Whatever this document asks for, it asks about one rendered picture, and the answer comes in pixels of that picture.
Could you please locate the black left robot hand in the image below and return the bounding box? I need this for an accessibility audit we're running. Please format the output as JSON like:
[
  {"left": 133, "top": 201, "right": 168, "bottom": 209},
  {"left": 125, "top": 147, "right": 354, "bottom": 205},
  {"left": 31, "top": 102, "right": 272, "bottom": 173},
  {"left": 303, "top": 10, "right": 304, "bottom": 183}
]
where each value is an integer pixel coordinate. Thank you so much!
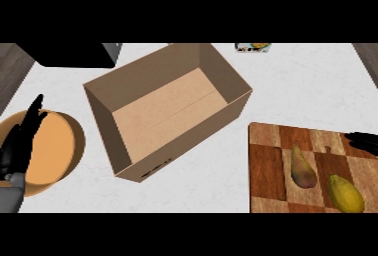
[{"left": 0, "top": 93, "right": 49, "bottom": 183}]

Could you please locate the checkered wooden cutting board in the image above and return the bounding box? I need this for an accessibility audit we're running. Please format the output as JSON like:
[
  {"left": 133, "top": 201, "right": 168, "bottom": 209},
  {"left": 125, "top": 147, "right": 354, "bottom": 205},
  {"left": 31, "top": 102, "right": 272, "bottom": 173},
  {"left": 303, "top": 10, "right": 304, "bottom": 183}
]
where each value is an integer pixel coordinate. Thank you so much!
[{"left": 248, "top": 121, "right": 378, "bottom": 214}]

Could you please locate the orange bowl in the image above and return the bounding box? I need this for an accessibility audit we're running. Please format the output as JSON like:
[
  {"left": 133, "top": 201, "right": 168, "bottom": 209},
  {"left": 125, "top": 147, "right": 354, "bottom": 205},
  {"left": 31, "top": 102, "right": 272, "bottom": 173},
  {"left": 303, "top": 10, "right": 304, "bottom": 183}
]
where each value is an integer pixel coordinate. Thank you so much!
[{"left": 0, "top": 109, "right": 87, "bottom": 198}]

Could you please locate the small printed carton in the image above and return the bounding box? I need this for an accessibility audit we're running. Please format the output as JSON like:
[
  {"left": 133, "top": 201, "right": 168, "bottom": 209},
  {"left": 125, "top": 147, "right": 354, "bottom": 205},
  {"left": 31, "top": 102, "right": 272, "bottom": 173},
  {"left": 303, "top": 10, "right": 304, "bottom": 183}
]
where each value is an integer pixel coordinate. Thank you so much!
[{"left": 233, "top": 43, "right": 273, "bottom": 54}]

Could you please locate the yellow lemon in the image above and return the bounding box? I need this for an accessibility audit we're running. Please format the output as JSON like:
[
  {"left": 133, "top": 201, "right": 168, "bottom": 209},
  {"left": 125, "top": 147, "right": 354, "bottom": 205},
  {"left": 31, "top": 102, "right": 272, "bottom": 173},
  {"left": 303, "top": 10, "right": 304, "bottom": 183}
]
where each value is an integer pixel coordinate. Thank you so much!
[{"left": 328, "top": 174, "right": 366, "bottom": 214}]

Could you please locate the brown green pear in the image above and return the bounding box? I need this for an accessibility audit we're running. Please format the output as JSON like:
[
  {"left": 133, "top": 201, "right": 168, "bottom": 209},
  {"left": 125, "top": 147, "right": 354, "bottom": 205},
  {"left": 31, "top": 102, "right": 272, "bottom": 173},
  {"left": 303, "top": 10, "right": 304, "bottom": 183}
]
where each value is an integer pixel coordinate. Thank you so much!
[{"left": 289, "top": 141, "right": 319, "bottom": 190}]

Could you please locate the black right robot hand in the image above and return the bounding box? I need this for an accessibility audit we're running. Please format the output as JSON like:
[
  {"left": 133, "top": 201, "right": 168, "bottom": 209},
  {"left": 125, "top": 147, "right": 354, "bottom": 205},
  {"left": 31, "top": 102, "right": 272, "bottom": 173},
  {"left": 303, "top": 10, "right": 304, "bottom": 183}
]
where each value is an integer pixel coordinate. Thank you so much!
[{"left": 342, "top": 131, "right": 378, "bottom": 157}]

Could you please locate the black appliance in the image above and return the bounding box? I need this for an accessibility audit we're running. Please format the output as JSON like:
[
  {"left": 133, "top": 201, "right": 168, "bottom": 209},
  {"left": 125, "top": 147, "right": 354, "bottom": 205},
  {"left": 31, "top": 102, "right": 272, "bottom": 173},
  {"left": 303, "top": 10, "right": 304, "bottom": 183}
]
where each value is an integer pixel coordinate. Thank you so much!
[{"left": 13, "top": 43, "right": 124, "bottom": 69}]

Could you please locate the open cardboard box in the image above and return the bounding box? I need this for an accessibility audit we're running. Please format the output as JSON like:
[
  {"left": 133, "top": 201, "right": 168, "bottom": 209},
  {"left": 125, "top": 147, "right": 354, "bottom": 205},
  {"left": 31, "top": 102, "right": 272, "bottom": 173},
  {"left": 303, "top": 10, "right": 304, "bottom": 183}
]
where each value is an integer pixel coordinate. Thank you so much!
[{"left": 81, "top": 43, "right": 254, "bottom": 184}]

